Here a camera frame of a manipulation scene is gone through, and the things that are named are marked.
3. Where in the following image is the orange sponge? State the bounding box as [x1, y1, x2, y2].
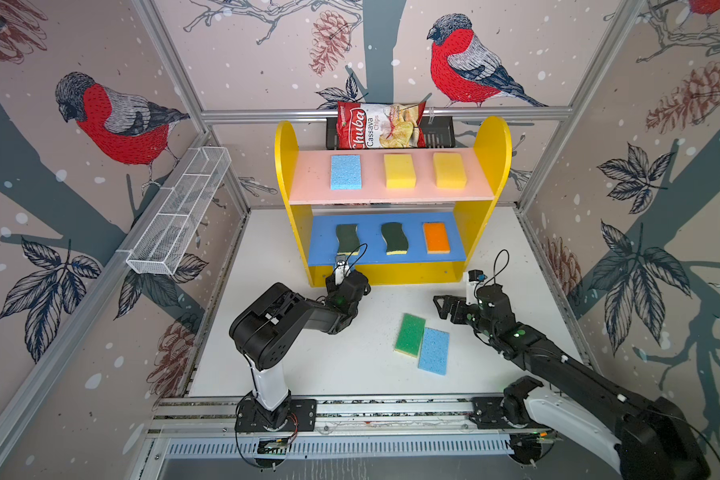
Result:
[423, 222, 451, 255]

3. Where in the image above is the dark green wavy sponge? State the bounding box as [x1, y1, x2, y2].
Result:
[335, 224, 360, 256]
[381, 222, 409, 256]

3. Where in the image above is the blue sponge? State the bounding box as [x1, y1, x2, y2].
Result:
[330, 155, 362, 190]
[418, 328, 450, 376]

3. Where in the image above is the yellow sponge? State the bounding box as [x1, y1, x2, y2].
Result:
[384, 154, 417, 190]
[433, 152, 467, 190]

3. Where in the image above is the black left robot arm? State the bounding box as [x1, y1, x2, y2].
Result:
[229, 270, 371, 430]

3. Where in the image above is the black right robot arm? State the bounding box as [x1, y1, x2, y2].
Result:
[433, 284, 711, 479]

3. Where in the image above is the yellow shelf with coloured boards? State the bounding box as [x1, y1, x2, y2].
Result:
[274, 117, 512, 287]

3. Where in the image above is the red cassava chips bag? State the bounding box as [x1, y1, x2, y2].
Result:
[337, 102, 426, 150]

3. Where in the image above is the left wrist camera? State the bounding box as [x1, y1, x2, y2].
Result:
[333, 255, 350, 285]

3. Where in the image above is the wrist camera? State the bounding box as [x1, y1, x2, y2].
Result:
[333, 255, 350, 285]
[464, 269, 487, 304]

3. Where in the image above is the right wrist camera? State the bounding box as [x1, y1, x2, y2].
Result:
[464, 269, 487, 304]

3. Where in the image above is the aluminium rail base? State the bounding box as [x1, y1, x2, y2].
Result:
[143, 392, 637, 463]

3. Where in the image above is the black wire basket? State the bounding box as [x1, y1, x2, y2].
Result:
[325, 116, 456, 150]

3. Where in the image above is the white wire mesh tray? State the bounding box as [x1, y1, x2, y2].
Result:
[126, 146, 231, 276]

